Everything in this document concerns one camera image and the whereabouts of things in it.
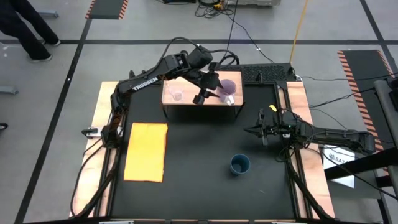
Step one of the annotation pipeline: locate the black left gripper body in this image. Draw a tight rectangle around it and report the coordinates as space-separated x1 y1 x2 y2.
192 63 222 105

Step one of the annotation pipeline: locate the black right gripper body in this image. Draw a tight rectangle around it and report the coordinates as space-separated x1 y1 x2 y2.
257 108 292 146

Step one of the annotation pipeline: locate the purple and white mug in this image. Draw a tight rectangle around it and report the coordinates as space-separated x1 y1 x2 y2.
217 78 238 106

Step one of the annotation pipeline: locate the small clear glass cup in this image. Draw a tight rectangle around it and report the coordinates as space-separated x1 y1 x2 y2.
167 81 185 102

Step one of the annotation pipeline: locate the blue plastic cup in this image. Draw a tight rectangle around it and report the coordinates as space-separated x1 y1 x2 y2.
229 153 251 176

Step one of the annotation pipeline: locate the wooden side board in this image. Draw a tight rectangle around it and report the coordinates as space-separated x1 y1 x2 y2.
278 81 336 218
70 81 131 218

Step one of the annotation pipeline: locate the black perforated equipment box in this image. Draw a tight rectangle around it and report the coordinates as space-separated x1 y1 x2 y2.
222 54 297 83

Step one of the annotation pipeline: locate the white printed paper sheet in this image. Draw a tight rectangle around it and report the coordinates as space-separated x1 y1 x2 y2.
322 144 356 189

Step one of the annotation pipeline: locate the grey power strip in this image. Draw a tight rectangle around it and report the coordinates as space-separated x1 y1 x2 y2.
225 0 282 7

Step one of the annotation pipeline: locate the yellow cloth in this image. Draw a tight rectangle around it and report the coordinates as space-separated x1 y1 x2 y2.
123 122 169 184

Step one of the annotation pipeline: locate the black stand beam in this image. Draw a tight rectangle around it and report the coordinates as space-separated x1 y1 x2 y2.
325 147 398 182

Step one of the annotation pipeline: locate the large hazard-striped black mat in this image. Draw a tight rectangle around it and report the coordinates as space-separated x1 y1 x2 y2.
338 49 396 153

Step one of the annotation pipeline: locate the small hazard-striped black mat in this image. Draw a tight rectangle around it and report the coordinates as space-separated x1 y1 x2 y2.
86 0 129 20

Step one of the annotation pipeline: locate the person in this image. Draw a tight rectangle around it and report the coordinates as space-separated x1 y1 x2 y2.
0 0 62 64

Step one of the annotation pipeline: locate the wooden shelf with black frame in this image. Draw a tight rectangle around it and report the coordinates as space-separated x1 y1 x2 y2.
160 65 245 122

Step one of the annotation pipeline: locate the black floor cable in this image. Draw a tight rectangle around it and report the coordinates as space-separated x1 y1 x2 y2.
223 0 239 60

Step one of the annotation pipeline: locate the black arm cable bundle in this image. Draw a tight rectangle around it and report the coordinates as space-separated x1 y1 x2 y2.
70 144 124 218
284 152 335 222

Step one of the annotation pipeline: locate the black cable tangle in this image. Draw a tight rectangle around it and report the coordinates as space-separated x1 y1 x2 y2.
194 0 236 19

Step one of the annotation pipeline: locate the yellow cable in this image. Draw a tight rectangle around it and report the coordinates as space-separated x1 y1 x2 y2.
289 0 310 65

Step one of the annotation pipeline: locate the black table frame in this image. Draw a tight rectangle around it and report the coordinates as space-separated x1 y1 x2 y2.
93 70 315 224

